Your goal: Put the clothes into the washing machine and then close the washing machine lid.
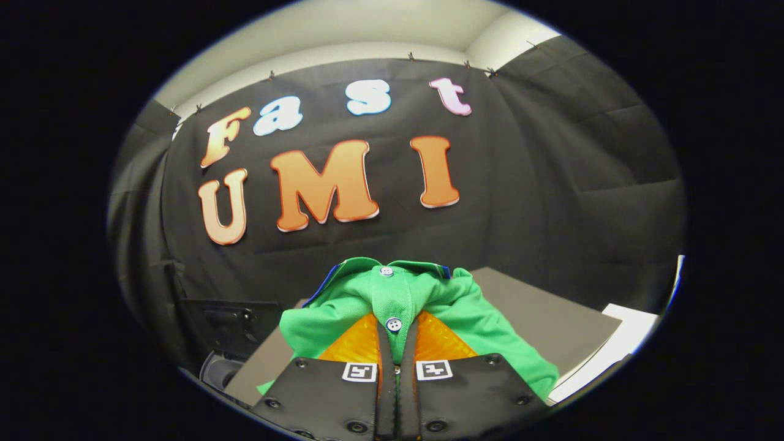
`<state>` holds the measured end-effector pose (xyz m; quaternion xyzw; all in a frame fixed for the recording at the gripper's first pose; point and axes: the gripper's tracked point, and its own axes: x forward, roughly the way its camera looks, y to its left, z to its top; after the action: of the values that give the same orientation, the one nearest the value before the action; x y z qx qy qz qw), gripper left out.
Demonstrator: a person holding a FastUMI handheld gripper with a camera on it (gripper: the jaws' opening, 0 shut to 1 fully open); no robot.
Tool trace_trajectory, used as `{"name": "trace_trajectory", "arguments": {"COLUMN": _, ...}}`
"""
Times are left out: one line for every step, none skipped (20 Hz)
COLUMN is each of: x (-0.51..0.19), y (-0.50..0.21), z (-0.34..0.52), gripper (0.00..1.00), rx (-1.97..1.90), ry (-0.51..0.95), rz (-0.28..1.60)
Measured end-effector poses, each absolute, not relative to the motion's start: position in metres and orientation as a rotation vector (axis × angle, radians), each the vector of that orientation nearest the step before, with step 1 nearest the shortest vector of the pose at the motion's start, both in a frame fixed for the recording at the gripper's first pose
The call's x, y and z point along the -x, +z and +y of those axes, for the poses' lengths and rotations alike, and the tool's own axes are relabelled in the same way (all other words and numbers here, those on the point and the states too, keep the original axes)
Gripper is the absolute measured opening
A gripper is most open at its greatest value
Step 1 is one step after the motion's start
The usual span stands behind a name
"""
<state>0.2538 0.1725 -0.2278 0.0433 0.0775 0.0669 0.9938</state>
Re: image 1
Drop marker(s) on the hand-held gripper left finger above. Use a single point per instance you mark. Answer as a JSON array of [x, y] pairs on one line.
[[331, 398]]

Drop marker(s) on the black backdrop cloth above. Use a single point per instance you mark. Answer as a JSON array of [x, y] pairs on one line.
[[490, 214]]

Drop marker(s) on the row of small cloth clips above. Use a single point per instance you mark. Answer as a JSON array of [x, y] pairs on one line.
[[411, 57]]

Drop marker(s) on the green polo shirt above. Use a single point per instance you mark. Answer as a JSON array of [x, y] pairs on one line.
[[367, 294]]

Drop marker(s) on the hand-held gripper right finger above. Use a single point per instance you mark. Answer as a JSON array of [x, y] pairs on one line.
[[471, 398]]

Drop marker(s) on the white cabinet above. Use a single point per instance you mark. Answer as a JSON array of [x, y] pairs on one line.
[[625, 331]]

